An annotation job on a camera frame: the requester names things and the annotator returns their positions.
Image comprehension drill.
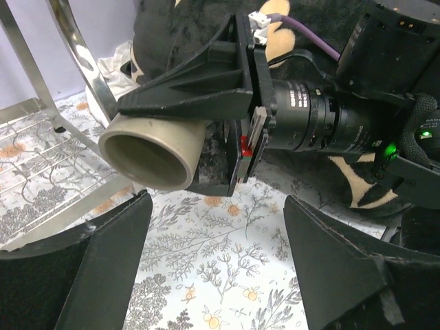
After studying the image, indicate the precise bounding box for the floral tablecloth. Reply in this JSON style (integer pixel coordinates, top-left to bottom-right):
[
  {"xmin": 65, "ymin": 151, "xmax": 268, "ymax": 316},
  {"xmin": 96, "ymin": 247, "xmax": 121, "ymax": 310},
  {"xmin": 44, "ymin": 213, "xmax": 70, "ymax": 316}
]
[{"xmin": 0, "ymin": 91, "xmax": 386, "ymax": 330}]

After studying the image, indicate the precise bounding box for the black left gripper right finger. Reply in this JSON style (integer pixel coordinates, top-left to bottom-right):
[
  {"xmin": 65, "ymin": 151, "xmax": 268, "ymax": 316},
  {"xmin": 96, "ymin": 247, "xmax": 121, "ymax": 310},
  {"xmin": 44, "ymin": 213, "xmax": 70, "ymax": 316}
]
[{"xmin": 284, "ymin": 197, "xmax": 439, "ymax": 329}]

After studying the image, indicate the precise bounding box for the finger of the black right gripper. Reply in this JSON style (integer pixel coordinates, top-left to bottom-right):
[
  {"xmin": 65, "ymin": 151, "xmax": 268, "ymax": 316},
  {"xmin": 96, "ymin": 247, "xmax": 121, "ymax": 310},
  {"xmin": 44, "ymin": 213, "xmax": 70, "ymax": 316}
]
[{"xmin": 117, "ymin": 13, "xmax": 255, "ymax": 120}]

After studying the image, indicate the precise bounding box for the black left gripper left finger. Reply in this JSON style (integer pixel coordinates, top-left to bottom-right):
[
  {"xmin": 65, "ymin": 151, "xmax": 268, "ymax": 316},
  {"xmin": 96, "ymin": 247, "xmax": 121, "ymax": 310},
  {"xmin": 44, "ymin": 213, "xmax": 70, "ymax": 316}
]
[{"xmin": 1, "ymin": 191, "xmax": 153, "ymax": 329}]

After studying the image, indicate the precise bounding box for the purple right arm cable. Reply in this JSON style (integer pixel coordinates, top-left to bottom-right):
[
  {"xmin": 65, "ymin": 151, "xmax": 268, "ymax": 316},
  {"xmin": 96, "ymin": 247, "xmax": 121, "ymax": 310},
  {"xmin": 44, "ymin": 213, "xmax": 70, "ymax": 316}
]
[{"xmin": 269, "ymin": 12, "xmax": 341, "ymax": 61}]

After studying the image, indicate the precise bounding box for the olive grey mug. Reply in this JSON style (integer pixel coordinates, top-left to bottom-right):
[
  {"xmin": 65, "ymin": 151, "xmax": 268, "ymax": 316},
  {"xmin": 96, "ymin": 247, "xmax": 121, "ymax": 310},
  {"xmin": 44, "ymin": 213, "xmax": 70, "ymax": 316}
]
[{"xmin": 98, "ymin": 114, "xmax": 206, "ymax": 191}]

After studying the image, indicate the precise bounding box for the black floral blanket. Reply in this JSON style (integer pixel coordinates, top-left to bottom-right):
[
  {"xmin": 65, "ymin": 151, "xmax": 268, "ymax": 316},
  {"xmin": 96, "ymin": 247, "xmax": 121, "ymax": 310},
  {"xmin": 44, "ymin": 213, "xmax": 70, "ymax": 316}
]
[{"xmin": 129, "ymin": 0, "xmax": 440, "ymax": 210}]

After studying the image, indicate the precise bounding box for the steel two-tier dish rack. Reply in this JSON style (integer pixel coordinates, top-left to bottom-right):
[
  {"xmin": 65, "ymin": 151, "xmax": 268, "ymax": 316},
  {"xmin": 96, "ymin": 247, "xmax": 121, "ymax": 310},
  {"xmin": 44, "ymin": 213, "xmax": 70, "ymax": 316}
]
[{"xmin": 1, "ymin": 1, "xmax": 137, "ymax": 250}]

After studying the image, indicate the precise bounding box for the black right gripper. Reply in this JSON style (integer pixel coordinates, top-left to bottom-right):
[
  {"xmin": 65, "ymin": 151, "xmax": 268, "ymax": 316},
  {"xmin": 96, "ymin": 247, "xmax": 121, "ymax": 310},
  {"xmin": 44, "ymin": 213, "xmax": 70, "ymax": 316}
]
[{"xmin": 187, "ymin": 29, "xmax": 379, "ymax": 197}]

